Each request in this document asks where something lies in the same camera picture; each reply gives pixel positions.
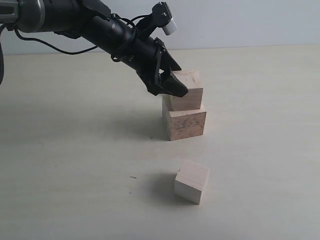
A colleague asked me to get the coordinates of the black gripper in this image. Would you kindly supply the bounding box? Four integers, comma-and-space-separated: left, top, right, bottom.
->
111, 38, 188, 97

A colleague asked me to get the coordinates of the medium wooden cube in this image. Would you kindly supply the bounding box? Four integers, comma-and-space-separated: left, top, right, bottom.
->
169, 69, 204, 111

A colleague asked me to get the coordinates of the pale wooden cube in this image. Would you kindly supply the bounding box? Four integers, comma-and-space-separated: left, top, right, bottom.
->
174, 160, 210, 205

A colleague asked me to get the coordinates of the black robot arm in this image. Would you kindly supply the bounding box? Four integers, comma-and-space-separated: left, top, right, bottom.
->
0, 0, 188, 97

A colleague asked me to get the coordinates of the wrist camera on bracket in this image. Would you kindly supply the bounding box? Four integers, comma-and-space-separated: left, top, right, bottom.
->
135, 1, 178, 41

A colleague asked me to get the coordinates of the black cable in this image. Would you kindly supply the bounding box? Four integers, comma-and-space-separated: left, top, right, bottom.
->
13, 14, 151, 55

